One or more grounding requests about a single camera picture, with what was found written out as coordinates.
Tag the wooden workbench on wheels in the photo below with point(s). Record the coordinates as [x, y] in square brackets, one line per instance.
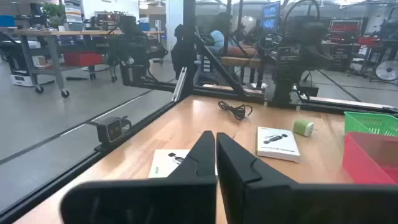
[56, 32]

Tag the person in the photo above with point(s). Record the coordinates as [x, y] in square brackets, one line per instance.
[217, 35]

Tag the white floor fan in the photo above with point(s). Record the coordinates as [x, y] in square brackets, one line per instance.
[387, 71]

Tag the green potted plant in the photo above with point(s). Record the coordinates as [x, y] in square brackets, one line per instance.
[54, 14]

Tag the white card reader box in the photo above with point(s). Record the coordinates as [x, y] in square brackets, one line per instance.
[277, 143]
[164, 163]

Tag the red tool cabinet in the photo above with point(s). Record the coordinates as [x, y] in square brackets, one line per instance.
[345, 31]

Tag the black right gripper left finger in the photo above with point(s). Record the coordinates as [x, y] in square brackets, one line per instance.
[192, 193]

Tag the green charger cube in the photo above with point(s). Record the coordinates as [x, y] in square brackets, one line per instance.
[303, 127]

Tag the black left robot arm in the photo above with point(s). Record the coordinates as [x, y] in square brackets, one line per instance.
[295, 59]

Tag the background monitor with blue screen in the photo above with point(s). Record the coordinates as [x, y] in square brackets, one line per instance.
[270, 15]

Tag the green plastic mesh basket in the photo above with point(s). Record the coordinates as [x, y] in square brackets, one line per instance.
[371, 123]

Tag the black background robot arm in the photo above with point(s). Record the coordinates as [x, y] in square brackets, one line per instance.
[133, 49]

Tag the black aluminium table frame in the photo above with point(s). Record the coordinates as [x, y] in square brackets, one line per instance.
[188, 62]

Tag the red storage box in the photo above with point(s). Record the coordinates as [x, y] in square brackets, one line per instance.
[82, 58]

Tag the black table-level camera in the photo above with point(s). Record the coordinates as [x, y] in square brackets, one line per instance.
[112, 130]

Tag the white floor unit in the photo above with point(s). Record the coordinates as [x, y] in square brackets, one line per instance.
[21, 79]

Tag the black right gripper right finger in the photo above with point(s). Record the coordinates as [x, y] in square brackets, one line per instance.
[248, 193]

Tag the red plastic bin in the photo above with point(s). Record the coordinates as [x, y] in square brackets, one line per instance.
[370, 158]

